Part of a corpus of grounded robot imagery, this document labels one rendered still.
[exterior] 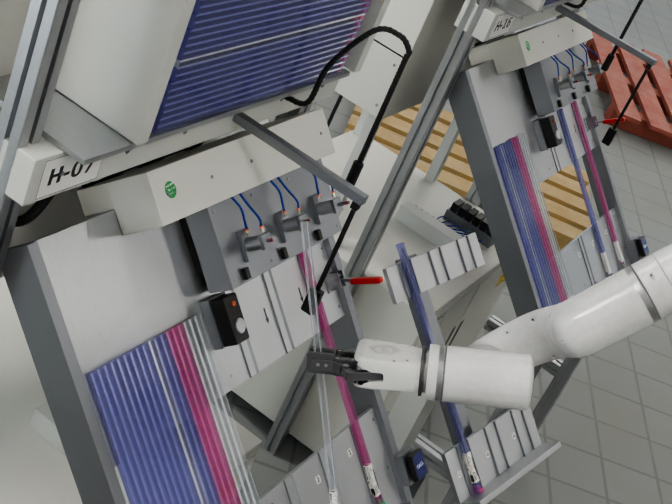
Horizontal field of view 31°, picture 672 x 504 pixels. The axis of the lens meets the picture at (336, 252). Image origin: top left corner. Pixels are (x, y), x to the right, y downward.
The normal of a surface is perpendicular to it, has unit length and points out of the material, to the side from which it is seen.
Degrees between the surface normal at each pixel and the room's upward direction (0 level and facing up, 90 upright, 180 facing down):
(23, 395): 0
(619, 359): 0
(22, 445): 0
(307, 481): 46
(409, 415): 90
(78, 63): 90
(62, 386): 90
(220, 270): 90
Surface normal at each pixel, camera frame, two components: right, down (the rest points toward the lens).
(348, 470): 0.82, -0.16
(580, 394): 0.36, -0.79
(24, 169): -0.50, 0.28
